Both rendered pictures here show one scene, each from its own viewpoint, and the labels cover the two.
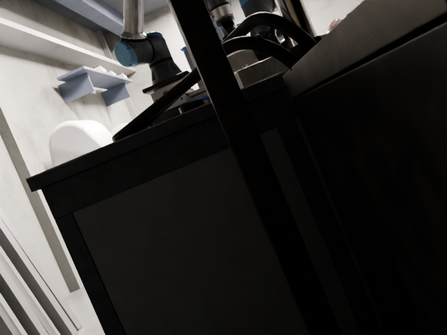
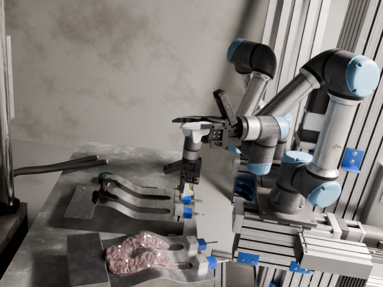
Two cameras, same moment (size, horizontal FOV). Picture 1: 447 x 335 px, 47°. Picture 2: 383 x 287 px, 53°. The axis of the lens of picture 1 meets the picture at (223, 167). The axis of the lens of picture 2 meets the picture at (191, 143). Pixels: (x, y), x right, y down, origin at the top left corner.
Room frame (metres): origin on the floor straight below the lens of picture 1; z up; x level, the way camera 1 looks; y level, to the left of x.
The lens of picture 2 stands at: (1.84, -1.75, 1.84)
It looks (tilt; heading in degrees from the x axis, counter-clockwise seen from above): 24 degrees down; 85
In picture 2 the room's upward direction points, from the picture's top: 9 degrees clockwise
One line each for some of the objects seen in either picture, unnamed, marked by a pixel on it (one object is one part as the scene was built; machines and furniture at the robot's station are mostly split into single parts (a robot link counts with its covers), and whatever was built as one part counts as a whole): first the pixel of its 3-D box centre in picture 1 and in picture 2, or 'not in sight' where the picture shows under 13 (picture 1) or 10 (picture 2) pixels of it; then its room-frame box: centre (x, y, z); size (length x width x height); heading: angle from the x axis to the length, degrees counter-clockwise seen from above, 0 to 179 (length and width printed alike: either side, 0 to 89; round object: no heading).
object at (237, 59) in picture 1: (268, 64); (127, 203); (1.73, -0.27, 0.87); 0.50 x 0.26 x 0.14; 0
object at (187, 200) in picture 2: not in sight; (188, 200); (2.00, -0.22, 0.89); 0.13 x 0.05 x 0.05; 0
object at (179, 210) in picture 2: not in sight; (189, 213); (2.00, -0.33, 0.89); 0.13 x 0.05 x 0.05; 0
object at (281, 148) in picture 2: (164, 71); (274, 145); (2.44, 0.08, 1.09); 0.15 x 0.15 x 0.10
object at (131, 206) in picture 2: (265, 50); (131, 196); (1.75, -0.28, 0.92); 0.35 x 0.16 x 0.09; 0
